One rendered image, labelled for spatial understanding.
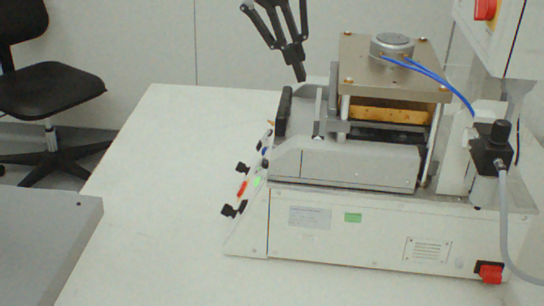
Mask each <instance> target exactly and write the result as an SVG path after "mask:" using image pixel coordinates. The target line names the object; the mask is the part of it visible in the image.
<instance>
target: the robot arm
mask: <svg viewBox="0 0 544 306"><path fill-rule="evenodd" d="M253 1H254V2H256V3H257V4H259V5H260V6H262V7H263V8H265V9H266V13H267V15H268V16H269V18H270V23H271V26H272V28H273V30H274V34H275V37H276V40H275V38H274V37H273V35H272V34H271V32H270V30H269V28H268V27H267V26H266V24H265V23H264V21H263V20H262V17H261V16H260V14H259V13H258V11H257V10H255V9H254V4H253ZM299 3H300V25H301V33H300V34H299V32H298V29H297V26H296V24H295V19H294V15H293V13H292V10H291V8H290V6H289V2H288V0H244V1H243V2H242V3H241V5H240V10H241V11H242V12H244V13H245V14H246V15H247V16H248V17H249V19H250V20H251V22H252V24H253V26H254V27H255V28H256V29H257V30H258V31H259V33H260V34H261V36H262V38H263V39H264V41H265V42H266V43H267V45H268V47H269V48H270V49H271V50H274V49H279V50H280V51H281V52H282V55H283V58H284V62H285V64H286V65H287V66H291V65H292V67H293V70H294V72H295V76H296V78H297V81H298V83H302V82H305V81H306V77H307V75H306V72H305V69H304V65H303V62H305V58H306V55H305V52H304V47H303V45H302V42H304V41H305V40H307V39H308V34H309V32H308V8H307V0H299ZM276 6H280V9H281V12H282V13H283V17H284V20H285V23H286V25H287V30H288V31H289V34H291V38H292V41H293V43H289V44H287V41H286V38H285V36H284V33H283V29H282V27H281V24H280V22H279V19H278V14H277V11H276Z"/></svg>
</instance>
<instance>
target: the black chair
mask: <svg viewBox="0 0 544 306"><path fill-rule="evenodd" d="M48 26H49V16H48V13H47V10H46V8H45V4H44V1H43V0H0V62H1V67H2V72H3V74H2V75H0V111H2V112H5V113H4V115H1V116H0V118H2V117H5V116H7V114H9V116H11V117H14V118H16V119H18V120H21V121H42V120H44V119H45V126H46V128H45V130H44V132H45V139H46V145H47V147H48V148H47V149H46V150H45V151H38V152H30V153H20V154H10V155H0V163H3V164H23V165H32V166H33V167H36V168H35V169H33V170H32V171H31V172H30V173H29V174H28V175H27V176H26V177H25V178H24V179H23V180H22V181H21V182H20V183H19V184H18V185H17V186H18V187H24V188H30V187H32V186H33V185H34V184H36V183H37V182H39V181H41V180H42V179H44V178H45V177H47V176H48V175H49V174H51V173H52V172H54V171H57V170H59V171H62V172H65V173H68V174H70V175H72V176H76V177H78V178H80V179H83V180H85V181H88V179H89V178H90V176H91V175H92V173H91V172H89V171H88V170H86V169H84V168H82V167H80V166H79V165H78V164H77V163H75V162H74V161H75V160H78V159H82V158H83V157H86V156H88V155H91V154H94V153H96V152H98V151H102V150H105V149H107V148H109V147H110V145H111V144H113V142H114V140H109V141H105V142H97V143H92V144H88V145H83V146H78V147H69V148H64V149H62V148H61V144H60V141H61V139H60V137H59V133H58V130H56V129H54V127H52V122H51V116H52V115H55V114H57V113H60V112H63V111H65V110H67V109H69V108H73V107H74V106H77V105H79V104H82V103H84V102H87V101H89V100H92V99H95V98H96V97H98V96H101V95H102V94H103V93H104V92H107V91H108V90H107V89H106V86H105V82H104V81H103V79H101V78H100V77H98V76H97V75H95V74H92V73H89V72H86V71H84V70H80V69H78V68H76V67H73V66H69V65H67V64H65V63H62V62H58V61H43V62H37V63H35V64H32V65H30V66H28V67H25V68H22V69H19V70H15V65H14V62H13V57H12V53H11V45H15V44H18V43H21V42H24V41H27V40H32V39H35V38H37V37H39V36H41V35H43V34H44V33H45V31H46V30H47V28H48Z"/></svg>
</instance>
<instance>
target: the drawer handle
mask: <svg viewBox="0 0 544 306"><path fill-rule="evenodd" d="M292 93H293V88H292V86H283V89H282V93H281V96H280V101H279V104H278V110H277V113H276V117H275V123H274V136H278V137H284V136H285V129H286V121H287V114H288V110H290V106H291V104H292Z"/></svg>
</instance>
